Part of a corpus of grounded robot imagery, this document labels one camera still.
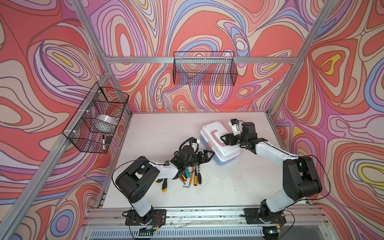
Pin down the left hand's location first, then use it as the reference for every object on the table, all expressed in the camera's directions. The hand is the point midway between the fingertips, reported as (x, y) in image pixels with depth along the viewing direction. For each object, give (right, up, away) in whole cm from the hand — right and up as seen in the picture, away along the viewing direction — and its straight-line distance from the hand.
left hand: (213, 154), depth 84 cm
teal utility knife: (-15, -11, +4) cm, 19 cm away
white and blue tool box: (-1, +10, +6) cm, 12 cm away
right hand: (+10, +8, +9) cm, 15 cm away
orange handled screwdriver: (-10, -15, 0) cm, 18 cm away
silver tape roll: (-54, +20, -10) cm, 59 cm away
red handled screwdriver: (-18, -15, +1) cm, 23 cm away
